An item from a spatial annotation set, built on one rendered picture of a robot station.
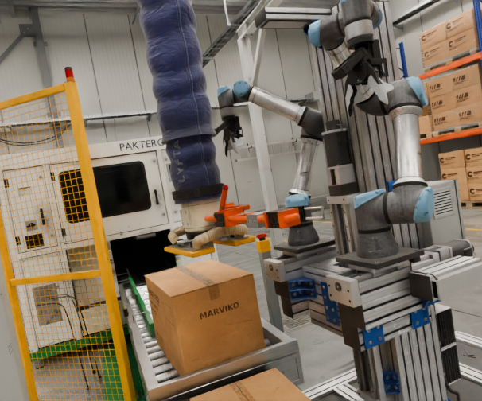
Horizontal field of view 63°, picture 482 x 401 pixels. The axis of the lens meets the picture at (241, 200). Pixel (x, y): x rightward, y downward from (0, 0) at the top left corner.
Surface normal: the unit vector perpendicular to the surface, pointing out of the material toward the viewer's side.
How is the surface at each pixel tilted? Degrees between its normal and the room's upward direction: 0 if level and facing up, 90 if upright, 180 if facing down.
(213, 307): 90
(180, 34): 79
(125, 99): 90
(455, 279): 90
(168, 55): 85
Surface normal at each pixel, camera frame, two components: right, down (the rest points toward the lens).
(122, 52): 0.40, -0.02
